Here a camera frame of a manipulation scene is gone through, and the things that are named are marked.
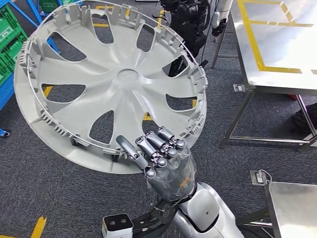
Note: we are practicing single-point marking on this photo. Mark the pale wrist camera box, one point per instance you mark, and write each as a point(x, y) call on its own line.
point(118, 226)

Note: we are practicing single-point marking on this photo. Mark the yellow workbench tape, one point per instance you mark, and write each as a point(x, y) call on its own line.
point(252, 42)

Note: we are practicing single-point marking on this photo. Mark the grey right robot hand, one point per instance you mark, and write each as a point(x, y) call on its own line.
point(173, 177)

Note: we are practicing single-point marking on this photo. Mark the green plastic crate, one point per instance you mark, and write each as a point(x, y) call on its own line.
point(49, 6)
point(10, 42)

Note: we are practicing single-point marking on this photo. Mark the black bag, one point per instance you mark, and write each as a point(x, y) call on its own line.
point(306, 120)

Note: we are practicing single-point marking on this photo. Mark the grey floor socket box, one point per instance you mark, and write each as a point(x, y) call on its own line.
point(239, 88)
point(257, 177)

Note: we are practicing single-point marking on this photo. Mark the black and white humanoid robot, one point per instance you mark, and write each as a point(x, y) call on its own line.
point(190, 23)

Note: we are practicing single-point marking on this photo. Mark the grey plastic wheel cover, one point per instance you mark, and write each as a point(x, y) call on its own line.
point(118, 92)

